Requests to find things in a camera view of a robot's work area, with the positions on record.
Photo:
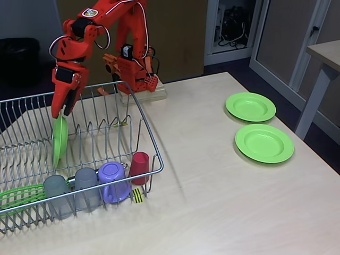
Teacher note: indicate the orange gripper black servo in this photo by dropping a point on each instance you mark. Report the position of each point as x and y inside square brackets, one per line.
[69, 77]

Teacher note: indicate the green plastic plate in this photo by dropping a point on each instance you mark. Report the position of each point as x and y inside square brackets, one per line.
[252, 106]
[265, 143]
[59, 140]

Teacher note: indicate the grey translucent plastic cup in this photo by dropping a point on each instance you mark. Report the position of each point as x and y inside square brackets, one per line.
[86, 180]
[57, 186]

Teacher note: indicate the purple plastic mug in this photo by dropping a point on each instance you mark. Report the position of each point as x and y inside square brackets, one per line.
[111, 172]

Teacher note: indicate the red plastic cup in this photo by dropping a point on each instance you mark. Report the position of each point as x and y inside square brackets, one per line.
[139, 166]

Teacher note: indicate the orange LeRobot robot arm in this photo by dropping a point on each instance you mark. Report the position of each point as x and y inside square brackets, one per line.
[127, 24]

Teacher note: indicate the orange table clamp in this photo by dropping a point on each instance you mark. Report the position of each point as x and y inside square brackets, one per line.
[110, 62]

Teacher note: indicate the yellow black striped tape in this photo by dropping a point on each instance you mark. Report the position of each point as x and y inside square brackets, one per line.
[138, 196]
[122, 124]

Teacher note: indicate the wooden base block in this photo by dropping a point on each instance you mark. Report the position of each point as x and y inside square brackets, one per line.
[159, 93]

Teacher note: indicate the brown board panel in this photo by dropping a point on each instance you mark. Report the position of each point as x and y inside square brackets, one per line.
[180, 40]

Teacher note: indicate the white open cabinet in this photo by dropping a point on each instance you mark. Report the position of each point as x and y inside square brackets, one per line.
[245, 53]

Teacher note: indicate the black electronics in cabinet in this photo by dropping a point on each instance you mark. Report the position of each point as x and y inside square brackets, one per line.
[233, 16]

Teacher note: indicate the white framed sliding door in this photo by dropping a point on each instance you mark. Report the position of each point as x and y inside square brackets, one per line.
[259, 40]

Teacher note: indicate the small black door lock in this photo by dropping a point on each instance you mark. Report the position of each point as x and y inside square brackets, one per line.
[315, 29]

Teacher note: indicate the beige side table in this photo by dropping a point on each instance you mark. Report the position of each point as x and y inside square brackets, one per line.
[326, 51]

